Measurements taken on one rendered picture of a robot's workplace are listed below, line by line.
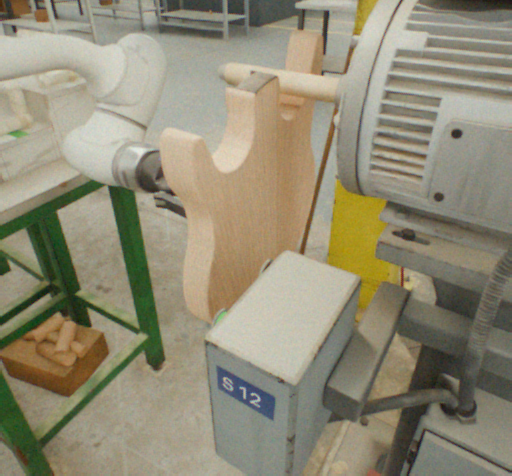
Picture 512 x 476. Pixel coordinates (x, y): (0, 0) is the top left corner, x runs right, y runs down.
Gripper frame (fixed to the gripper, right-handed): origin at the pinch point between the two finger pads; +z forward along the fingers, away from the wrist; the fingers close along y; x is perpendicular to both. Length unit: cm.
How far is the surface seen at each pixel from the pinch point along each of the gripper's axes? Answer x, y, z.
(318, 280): 8.5, 16.5, 20.6
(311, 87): 18.9, -5.9, 8.7
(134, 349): -86, -1, -55
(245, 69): 19.5, -6.5, -2.3
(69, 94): -1, -18, -66
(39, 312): -85, 6, -99
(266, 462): -3.9, 30.9, 22.0
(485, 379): -10.0, 6.5, 39.9
